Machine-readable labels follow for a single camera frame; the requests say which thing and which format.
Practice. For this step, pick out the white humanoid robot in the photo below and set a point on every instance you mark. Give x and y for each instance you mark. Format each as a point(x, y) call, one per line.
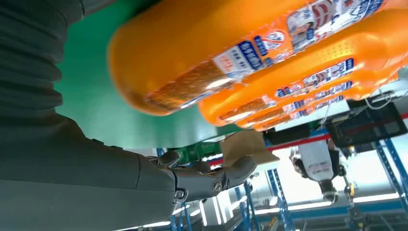
point(315, 159)

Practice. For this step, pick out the black controller with antennas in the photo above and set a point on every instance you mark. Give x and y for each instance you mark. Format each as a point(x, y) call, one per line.
point(366, 127)

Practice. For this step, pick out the open cardboard box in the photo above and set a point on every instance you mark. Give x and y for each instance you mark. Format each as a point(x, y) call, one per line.
point(245, 146)

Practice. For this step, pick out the blue metal rack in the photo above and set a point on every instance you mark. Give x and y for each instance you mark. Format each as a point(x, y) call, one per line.
point(282, 204)
point(390, 173)

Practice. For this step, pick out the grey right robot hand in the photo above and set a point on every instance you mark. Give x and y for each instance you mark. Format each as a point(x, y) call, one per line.
point(79, 185)

